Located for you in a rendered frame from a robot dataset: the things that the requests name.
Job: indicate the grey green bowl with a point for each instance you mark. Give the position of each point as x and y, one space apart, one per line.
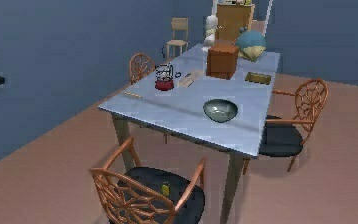
220 110

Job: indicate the small yellow fruit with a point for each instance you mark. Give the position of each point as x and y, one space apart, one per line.
165 189

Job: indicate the tan pencil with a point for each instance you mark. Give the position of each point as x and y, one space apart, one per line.
133 95

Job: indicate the pale wooden chair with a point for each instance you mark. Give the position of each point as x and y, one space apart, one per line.
178 36

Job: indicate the brown wooden box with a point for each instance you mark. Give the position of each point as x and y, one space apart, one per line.
222 60

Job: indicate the white stacked figurine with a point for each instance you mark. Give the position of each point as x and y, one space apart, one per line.
210 31

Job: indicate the pale blue dining table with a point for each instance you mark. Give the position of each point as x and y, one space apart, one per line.
193 110

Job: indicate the tan wooden cupboard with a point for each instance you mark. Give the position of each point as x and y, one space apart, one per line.
234 20

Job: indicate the yellow flat tray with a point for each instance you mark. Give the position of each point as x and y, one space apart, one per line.
258 78

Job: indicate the blue and cream globe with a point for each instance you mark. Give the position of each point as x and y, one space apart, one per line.
251 45

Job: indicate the orange web-back armchair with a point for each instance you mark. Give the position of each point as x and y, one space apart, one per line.
147 196
141 66
287 133

